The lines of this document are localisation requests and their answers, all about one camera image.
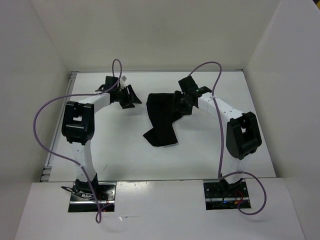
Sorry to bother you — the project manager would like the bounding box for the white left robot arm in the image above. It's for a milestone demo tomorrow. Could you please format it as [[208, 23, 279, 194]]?
[[61, 76, 142, 200]]

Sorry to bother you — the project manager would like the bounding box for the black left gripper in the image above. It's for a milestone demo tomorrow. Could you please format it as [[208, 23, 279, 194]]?
[[114, 84, 142, 109]]

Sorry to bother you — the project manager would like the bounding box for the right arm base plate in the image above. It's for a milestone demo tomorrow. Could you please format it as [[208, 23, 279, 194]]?
[[203, 179, 251, 211]]

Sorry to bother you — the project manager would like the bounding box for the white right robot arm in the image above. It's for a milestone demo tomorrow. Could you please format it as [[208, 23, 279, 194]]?
[[172, 76, 262, 197]]

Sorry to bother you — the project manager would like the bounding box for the black skirt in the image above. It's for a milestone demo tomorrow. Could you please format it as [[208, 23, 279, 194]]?
[[143, 93, 183, 147]]

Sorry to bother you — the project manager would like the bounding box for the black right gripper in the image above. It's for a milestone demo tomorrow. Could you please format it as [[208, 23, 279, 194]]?
[[171, 90, 194, 116]]

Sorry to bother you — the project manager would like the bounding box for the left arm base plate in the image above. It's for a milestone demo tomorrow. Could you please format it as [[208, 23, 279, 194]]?
[[68, 182, 117, 213]]

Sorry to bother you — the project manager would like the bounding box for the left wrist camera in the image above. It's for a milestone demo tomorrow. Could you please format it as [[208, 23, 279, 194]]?
[[119, 75, 127, 89]]

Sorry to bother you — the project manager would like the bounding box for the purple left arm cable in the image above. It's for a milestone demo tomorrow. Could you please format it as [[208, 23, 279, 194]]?
[[33, 58, 123, 224]]

